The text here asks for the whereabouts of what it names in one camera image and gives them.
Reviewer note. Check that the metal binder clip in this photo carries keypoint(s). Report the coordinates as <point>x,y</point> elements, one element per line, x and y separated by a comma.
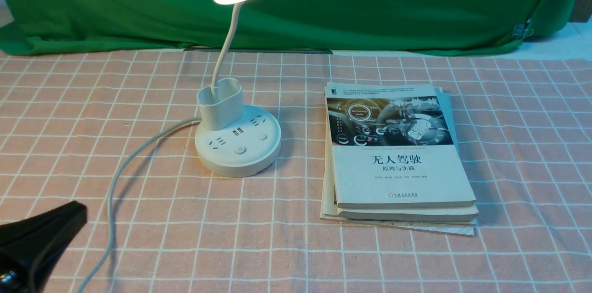
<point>522,31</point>

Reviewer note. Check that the top book white cover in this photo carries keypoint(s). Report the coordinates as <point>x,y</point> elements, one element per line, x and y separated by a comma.
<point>397,173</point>

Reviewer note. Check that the white desk lamp with sockets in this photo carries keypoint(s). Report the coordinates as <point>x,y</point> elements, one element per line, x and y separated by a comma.
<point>234,139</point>

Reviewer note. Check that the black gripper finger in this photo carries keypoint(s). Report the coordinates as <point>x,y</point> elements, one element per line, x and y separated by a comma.
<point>31,248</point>

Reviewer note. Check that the pink checkered tablecloth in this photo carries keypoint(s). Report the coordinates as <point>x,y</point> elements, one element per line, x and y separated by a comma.
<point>68,121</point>

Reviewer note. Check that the green backdrop cloth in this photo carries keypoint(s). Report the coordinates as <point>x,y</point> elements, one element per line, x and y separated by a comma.
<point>433,27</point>

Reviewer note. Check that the middle book under top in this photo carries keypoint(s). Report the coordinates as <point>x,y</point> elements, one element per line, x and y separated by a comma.
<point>416,213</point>

